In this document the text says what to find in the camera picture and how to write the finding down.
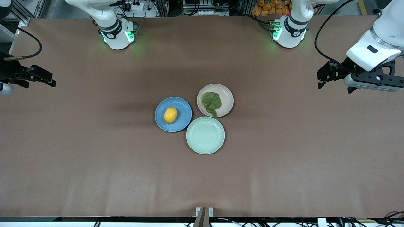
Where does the blue plate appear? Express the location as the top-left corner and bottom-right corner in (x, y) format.
(155, 97), (193, 133)

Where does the aluminium frame profile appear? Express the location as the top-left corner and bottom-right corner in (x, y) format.
(11, 0), (48, 26)

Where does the yellow lemon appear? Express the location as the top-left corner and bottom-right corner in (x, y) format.
(164, 107), (178, 124)

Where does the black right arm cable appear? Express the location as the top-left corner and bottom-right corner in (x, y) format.
(0, 19), (43, 61)

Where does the mint green plate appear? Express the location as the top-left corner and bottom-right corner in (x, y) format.
(186, 116), (225, 155)

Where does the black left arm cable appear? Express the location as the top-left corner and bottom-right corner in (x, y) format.
(314, 0), (356, 68)

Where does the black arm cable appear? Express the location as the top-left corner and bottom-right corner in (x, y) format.
(314, 0), (356, 68)
(0, 19), (43, 61)

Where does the white power strip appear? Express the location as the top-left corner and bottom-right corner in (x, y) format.
(122, 0), (158, 18)

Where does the metal table edge bracket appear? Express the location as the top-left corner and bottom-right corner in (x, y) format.
(196, 207), (214, 227)

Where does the bag of oranges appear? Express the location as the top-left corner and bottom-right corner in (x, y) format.
(252, 0), (292, 17)

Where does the beige pink plate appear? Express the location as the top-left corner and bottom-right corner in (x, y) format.
(197, 84), (234, 118)

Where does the green lettuce leaf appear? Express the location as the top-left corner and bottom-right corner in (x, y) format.
(201, 91), (222, 117)

